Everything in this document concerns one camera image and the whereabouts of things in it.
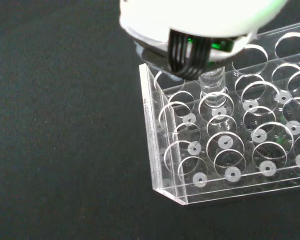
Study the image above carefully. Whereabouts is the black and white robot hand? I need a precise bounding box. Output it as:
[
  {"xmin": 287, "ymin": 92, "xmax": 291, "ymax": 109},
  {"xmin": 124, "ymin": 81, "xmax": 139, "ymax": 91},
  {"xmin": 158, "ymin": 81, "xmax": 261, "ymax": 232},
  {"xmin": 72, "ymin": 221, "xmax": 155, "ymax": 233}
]
[{"xmin": 118, "ymin": 0, "xmax": 290, "ymax": 81}]

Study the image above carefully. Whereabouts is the black bench cloth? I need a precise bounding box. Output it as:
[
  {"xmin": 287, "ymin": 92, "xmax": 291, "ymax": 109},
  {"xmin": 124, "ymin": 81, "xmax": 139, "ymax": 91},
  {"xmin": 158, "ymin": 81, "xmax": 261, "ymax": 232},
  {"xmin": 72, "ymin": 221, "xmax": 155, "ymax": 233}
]
[{"xmin": 0, "ymin": 0, "xmax": 300, "ymax": 240}]

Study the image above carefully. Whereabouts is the clear acrylic test tube rack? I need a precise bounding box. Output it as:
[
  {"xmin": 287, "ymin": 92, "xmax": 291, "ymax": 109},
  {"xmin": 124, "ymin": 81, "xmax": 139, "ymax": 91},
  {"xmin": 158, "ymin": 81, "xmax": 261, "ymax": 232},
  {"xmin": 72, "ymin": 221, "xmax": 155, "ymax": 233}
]
[{"xmin": 138, "ymin": 19, "xmax": 300, "ymax": 206}]

